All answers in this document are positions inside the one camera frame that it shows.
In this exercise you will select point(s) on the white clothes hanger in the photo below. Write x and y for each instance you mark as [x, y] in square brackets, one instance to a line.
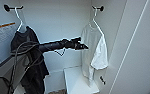
[95, 16]
[19, 18]

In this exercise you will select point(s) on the white printed warning label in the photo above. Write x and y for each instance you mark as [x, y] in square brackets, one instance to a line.
[1, 36]

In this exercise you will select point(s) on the black wardrobe hook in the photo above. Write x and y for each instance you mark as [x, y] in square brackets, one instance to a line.
[98, 8]
[8, 7]

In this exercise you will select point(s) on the black hanging garment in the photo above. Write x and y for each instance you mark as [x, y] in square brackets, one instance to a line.
[34, 75]

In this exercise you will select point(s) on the white wardrobe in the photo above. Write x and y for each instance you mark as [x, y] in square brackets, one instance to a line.
[57, 20]

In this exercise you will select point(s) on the white inner shelf box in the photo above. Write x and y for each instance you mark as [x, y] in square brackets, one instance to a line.
[79, 81]

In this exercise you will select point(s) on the small black door latch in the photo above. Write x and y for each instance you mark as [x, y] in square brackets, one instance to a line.
[102, 80]

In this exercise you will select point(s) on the white shirt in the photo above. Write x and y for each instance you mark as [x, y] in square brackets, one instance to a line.
[94, 43]

